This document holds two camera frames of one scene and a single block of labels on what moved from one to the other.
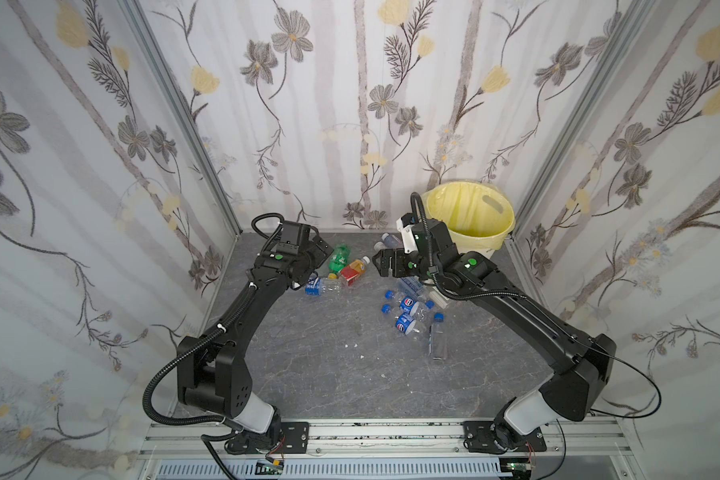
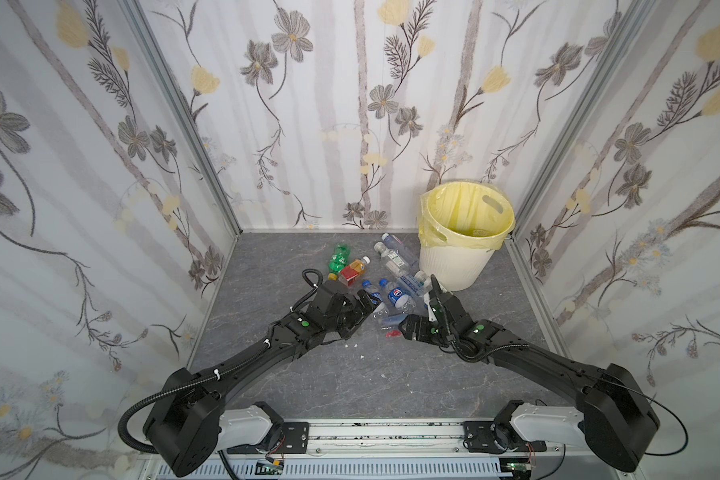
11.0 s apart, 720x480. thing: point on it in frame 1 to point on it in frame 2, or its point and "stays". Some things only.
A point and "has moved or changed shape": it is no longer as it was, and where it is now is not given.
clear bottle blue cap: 439,338 has moved or changed shape
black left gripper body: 315,255 to 356,310
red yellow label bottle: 351,272 stays
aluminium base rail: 577,449 stays
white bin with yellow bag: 478,215 stays
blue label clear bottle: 413,285 stays
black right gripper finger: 391,262 to 416,327
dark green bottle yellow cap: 338,259 stays
